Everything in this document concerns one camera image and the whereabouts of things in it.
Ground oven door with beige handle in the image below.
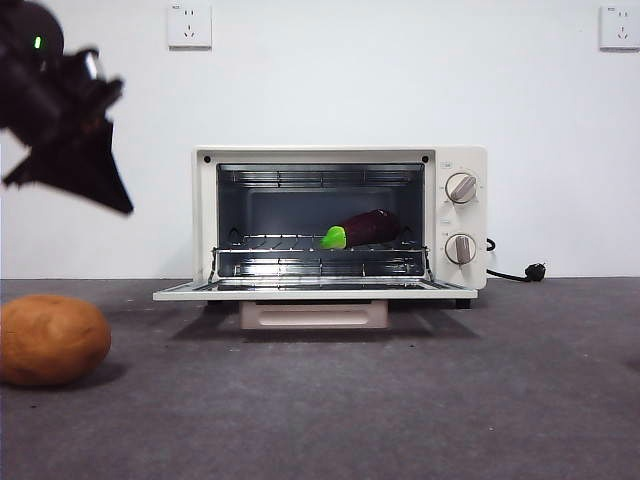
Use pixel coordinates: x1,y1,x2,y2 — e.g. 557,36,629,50
152,277,476,331

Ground purple eggplant with green stem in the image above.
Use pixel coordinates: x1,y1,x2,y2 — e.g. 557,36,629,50
319,208,401,251

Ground white toaster oven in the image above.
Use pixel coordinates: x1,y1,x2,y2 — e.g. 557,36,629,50
192,145,489,309

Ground oven temperature knob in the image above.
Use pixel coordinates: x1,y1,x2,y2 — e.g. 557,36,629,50
444,171,479,205

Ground oven timer knob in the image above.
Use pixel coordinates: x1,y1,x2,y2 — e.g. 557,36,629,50
444,233,479,265

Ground brown potato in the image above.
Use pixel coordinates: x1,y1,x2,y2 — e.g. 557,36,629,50
0,294,112,387

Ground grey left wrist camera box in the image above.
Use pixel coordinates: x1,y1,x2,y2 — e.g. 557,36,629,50
79,47,104,84

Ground white wall socket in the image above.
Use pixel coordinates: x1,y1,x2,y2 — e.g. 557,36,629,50
168,3,213,50
599,5,640,51

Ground oven wire rack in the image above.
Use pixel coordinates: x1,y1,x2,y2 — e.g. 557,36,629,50
212,232,432,291

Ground black oven power cable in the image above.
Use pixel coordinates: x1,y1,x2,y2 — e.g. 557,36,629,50
485,237,527,282

